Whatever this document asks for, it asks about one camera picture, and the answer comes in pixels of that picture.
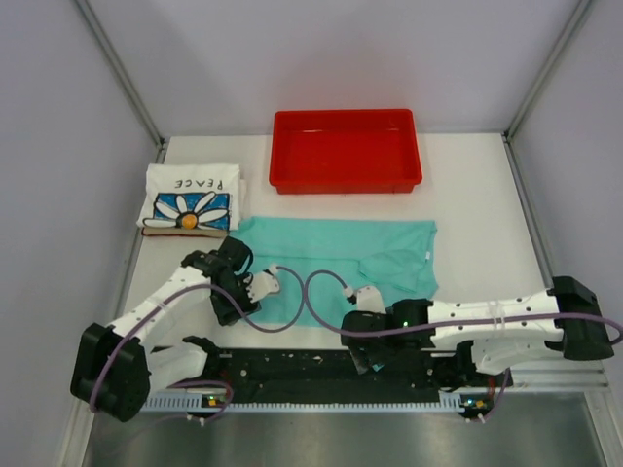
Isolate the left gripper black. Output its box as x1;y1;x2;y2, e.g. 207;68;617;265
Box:
210;271;261;325

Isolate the teal t-shirt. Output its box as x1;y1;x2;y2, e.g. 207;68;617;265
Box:
231;217;438;349

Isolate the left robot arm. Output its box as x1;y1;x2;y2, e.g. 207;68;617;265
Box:
70;237;280;422

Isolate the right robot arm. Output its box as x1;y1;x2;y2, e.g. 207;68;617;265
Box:
340;276;616;387

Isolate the folded brown t-shirt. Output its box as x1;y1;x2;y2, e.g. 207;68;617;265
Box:
140;227;229;238

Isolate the folded white daisy t-shirt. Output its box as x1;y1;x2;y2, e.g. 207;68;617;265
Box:
136;163;245;234

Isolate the red plastic bin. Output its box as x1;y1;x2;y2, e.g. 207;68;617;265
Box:
269;109;423;195

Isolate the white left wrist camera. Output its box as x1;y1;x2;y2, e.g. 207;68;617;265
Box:
246;265;281;303

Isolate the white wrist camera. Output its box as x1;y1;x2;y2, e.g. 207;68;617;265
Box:
246;265;281;303
343;285;385;313

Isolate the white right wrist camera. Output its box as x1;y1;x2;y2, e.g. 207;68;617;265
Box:
343;285;385;313

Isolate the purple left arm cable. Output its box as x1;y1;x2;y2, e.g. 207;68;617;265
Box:
87;265;312;429

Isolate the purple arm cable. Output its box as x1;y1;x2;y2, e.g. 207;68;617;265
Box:
87;265;312;429
301;270;623;422

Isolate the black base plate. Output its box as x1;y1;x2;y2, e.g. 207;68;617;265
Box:
183;337;512;405

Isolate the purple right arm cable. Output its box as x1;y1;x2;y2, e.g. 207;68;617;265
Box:
301;270;623;422

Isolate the grey slotted cable duct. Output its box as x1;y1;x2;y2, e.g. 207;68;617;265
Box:
96;392;466;414

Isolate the aluminium frame rail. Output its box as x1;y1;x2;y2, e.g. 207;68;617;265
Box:
171;360;605;387

